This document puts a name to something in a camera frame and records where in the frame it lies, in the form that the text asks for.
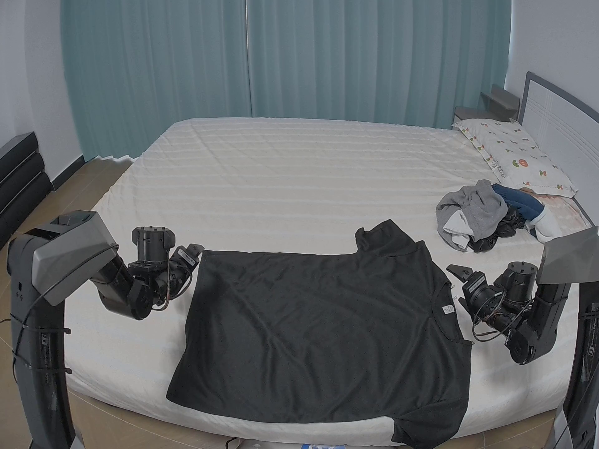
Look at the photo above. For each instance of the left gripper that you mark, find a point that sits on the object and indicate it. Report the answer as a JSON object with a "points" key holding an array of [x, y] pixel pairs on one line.
{"points": [[180, 274]]}

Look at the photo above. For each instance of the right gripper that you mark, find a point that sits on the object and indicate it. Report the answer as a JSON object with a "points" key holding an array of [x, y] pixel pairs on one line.
{"points": [[482, 295]]}

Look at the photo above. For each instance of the black T-shirt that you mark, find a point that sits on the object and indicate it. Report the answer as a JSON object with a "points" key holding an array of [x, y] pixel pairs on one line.
{"points": [[304, 321]]}

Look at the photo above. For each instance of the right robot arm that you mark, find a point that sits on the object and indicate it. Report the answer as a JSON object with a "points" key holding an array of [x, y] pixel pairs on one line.
{"points": [[538, 325]]}

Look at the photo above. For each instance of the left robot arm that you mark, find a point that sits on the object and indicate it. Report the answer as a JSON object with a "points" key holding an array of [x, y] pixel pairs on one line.
{"points": [[51, 260]]}

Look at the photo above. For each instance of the pile of clothes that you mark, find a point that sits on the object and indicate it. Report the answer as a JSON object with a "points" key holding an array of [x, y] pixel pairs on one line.
{"points": [[477, 208]]}

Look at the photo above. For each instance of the bed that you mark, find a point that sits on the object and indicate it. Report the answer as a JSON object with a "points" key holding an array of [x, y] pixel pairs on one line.
{"points": [[304, 180]]}

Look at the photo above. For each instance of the white printed pillow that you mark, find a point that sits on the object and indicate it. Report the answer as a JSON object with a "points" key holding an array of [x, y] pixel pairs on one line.
{"points": [[510, 152]]}

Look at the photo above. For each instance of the grey bedside table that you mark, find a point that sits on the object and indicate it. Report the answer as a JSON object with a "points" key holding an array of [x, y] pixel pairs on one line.
{"points": [[500, 98]]}

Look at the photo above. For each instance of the blue-green curtain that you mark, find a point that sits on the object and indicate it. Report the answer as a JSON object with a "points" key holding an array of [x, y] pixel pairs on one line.
{"points": [[154, 63], [374, 40]]}

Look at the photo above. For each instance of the black chest of drawers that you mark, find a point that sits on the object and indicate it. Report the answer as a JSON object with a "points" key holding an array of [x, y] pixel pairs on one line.
{"points": [[18, 176]]}

